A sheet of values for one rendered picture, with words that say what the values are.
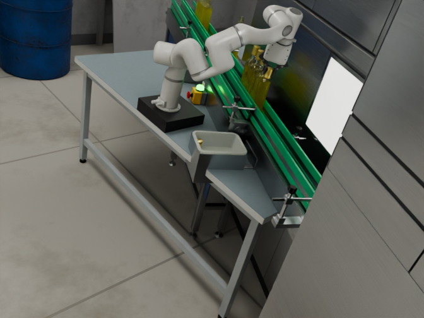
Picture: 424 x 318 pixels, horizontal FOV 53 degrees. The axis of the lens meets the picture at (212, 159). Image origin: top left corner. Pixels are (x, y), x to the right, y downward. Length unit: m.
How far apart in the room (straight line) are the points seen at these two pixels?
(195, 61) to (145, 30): 3.25
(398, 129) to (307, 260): 0.47
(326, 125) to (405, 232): 0.92
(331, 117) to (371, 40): 0.32
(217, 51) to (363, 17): 0.55
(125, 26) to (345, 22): 3.28
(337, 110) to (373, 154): 0.75
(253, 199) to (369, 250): 0.82
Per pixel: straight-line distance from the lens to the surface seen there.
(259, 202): 1.73
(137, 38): 4.88
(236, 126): 1.98
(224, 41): 1.63
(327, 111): 1.77
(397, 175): 0.93
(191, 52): 1.69
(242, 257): 1.90
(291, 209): 1.62
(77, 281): 2.29
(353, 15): 1.77
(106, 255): 2.41
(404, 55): 0.95
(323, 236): 1.14
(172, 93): 2.05
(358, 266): 1.04
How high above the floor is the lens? 1.78
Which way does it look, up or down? 33 degrees down
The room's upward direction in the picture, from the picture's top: 15 degrees clockwise
